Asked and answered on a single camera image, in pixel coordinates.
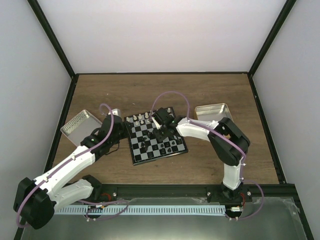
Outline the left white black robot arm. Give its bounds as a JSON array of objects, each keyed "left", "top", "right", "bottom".
[{"left": 13, "top": 115, "right": 127, "bottom": 229}]

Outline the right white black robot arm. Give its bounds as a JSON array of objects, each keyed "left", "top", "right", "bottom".
[{"left": 151, "top": 114, "right": 251, "bottom": 202}]

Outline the pile of black chess pieces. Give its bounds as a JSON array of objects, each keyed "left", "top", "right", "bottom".
[{"left": 138, "top": 130, "right": 157, "bottom": 152}]

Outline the black and silver chessboard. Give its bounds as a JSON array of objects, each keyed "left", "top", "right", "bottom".
[{"left": 124, "top": 112, "right": 188, "bottom": 166}]

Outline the gold metal tin tray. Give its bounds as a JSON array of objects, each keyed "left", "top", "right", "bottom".
[{"left": 193, "top": 103, "right": 233, "bottom": 122}]

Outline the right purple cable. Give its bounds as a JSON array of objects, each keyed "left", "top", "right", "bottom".
[{"left": 151, "top": 91, "right": 265, "bottom": 221}]

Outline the purple cable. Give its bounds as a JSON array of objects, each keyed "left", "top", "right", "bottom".
[
  {"left": 16, "top": 103, "right": 116, "bottom": 229},
  {"left": 151, "top": 91, "right": 265, "bottom": 221}
]

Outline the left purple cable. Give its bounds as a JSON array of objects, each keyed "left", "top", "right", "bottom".
[{"left": 16, "top": 103, "right": 116, "bottom": 229}]

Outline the light blue slotted cable duct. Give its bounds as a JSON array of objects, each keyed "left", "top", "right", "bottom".
[{"left": 55, "top": 205, "right": 226, "bottom": 217}]

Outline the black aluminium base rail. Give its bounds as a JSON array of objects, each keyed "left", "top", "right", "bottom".
[{"left": 91, "top": 183, "right": 298, "bottom": 204}]

